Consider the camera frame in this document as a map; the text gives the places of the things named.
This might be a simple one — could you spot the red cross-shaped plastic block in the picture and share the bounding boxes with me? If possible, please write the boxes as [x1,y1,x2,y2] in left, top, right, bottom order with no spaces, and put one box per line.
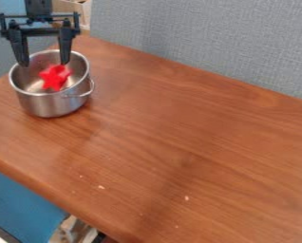
[39,65,72,91]

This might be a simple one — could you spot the stainless steel metal pot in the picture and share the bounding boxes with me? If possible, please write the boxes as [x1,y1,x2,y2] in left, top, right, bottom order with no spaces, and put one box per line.
[8,49,95,118]

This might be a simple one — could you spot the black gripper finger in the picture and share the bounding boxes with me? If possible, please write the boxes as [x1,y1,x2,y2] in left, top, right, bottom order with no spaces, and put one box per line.
[59,28,72,65]
[10,29,30,66]

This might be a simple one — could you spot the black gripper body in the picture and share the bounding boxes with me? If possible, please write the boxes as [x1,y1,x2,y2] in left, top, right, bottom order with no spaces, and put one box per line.
[0,0,83,41]

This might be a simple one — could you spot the metal table leg frame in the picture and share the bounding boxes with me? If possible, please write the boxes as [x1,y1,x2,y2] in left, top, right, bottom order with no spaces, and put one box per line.
[48,215,104,243]

